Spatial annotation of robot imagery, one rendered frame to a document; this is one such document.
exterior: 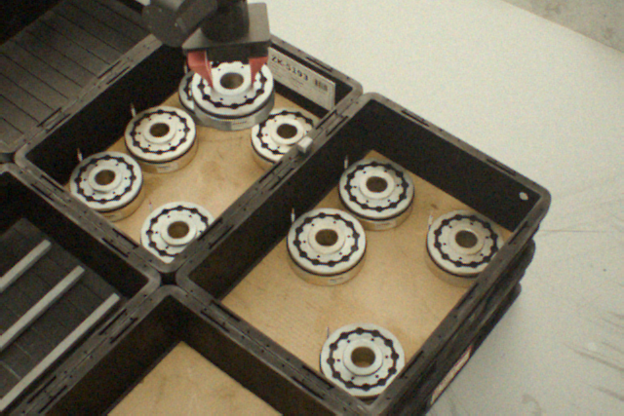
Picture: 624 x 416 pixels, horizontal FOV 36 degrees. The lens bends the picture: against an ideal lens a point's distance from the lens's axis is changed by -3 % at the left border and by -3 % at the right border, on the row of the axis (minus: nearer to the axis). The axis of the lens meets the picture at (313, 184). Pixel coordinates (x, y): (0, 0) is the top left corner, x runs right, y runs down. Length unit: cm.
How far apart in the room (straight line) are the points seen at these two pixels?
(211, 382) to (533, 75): 84
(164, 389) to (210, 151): 38
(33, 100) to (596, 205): 89
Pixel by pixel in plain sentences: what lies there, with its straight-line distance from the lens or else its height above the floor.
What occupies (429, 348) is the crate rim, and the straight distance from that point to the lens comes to 111.
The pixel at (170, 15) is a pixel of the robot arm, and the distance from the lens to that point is 101.
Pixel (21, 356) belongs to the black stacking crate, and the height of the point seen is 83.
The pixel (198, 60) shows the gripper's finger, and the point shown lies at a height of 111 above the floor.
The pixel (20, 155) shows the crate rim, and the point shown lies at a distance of 132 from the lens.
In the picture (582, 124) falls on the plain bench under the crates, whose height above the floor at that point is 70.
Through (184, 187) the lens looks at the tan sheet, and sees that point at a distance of 137.
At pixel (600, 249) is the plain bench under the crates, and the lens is 152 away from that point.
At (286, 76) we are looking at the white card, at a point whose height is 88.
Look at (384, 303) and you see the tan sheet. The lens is 126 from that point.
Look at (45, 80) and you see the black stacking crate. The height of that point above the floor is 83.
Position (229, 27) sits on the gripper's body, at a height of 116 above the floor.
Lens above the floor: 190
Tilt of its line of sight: 52 degrees down
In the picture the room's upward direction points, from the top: straight up
